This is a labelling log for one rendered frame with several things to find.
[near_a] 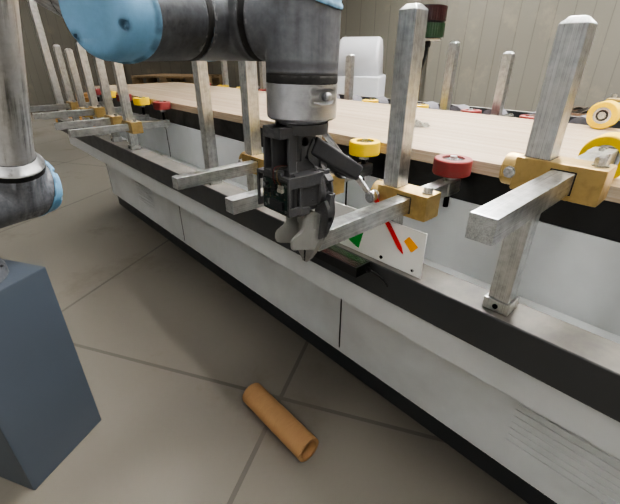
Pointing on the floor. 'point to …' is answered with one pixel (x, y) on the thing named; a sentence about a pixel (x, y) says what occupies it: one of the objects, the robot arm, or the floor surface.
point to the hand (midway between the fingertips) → (310, 252)
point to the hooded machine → (370, 51)
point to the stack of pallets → (175, 78)
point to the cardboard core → (281, 422)
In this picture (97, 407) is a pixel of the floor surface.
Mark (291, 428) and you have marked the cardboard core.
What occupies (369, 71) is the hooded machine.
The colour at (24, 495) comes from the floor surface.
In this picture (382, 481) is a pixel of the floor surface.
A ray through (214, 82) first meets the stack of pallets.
